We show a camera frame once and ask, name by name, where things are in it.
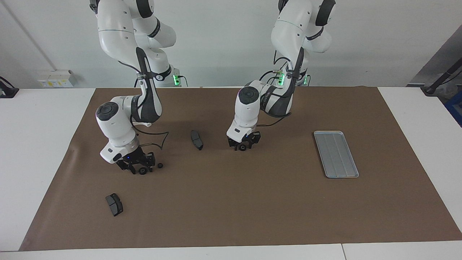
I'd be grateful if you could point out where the silver ribbed metal tray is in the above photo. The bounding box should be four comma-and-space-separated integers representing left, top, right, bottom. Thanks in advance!
313, 131, 360, 179

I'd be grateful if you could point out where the long dark brake pad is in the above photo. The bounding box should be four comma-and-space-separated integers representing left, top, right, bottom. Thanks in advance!
190, 130, 204, 151

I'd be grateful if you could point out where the short dark brake pad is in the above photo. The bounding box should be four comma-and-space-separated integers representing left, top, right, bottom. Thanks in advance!
105, 193, 124, 217

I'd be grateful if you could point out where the brown table mat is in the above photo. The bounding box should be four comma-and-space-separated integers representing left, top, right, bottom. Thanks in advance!
19, 86, 462, 251

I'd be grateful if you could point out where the black clamp base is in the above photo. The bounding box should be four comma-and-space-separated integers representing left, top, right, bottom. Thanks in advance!
0, 77, 19, 99

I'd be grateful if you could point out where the black stand pole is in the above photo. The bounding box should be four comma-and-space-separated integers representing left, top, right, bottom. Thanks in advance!
424, 60, 462, 96

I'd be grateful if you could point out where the blue crate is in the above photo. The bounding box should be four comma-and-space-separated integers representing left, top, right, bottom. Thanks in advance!
445, 90, 462, 127

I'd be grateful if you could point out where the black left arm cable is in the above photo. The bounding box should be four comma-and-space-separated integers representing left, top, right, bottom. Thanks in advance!
257, 108, 290, 128

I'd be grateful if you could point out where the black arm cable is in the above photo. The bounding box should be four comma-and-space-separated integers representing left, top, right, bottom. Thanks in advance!
257, 108, 290, 128
131, 125, 170, 149

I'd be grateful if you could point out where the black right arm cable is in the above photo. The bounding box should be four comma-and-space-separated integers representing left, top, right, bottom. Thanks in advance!
131, 125, 170, 149

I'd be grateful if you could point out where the white wall socket box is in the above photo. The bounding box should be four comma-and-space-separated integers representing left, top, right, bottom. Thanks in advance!
38, 70, 77, 88

